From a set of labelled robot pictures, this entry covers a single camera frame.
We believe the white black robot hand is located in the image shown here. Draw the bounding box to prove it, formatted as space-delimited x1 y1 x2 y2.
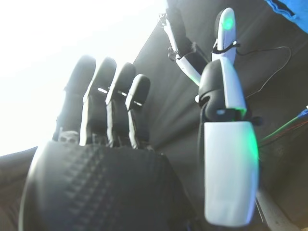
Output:
18 54 260 231

